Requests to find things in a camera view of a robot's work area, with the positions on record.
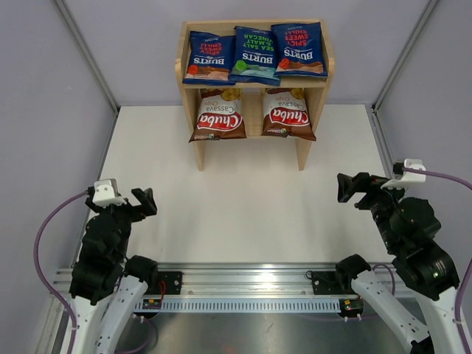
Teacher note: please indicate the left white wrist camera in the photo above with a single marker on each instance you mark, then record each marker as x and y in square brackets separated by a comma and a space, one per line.
[106, 193]

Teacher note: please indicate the blue Burts sea salt bag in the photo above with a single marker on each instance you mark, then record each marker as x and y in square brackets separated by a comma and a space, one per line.
[255, 59]

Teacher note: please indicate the Chuba cassava chips bag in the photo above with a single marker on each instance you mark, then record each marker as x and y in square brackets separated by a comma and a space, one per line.
[286, 114]
[219, 115]

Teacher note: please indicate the white slotted cable duct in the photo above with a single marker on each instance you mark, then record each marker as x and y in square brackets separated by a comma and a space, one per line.
[247, 305]

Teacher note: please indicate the blue Burts spicy chilli bag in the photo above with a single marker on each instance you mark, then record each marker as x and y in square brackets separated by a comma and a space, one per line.
[299, 50]

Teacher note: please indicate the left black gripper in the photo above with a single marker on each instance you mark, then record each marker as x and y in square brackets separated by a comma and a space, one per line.
[145, 198]

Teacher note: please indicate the wooden two-tier shelf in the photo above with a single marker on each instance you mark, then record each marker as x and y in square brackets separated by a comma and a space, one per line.
[316, 89]

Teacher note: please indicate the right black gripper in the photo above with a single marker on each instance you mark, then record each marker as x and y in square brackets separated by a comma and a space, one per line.
[363, 181]

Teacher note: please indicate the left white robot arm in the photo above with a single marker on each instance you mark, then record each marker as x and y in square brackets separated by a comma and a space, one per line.
[105, 283]

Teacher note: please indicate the aluminium mounting rail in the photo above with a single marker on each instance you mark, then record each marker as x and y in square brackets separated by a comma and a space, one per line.
[237, 280]

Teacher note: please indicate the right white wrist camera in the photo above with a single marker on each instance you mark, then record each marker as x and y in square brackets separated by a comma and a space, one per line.
[406, 175]

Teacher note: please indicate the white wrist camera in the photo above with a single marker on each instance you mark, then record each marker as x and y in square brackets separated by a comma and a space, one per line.
[406, 175]
[106, 193]

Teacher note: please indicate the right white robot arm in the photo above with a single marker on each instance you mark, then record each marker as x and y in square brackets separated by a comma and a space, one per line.
[407, 227]

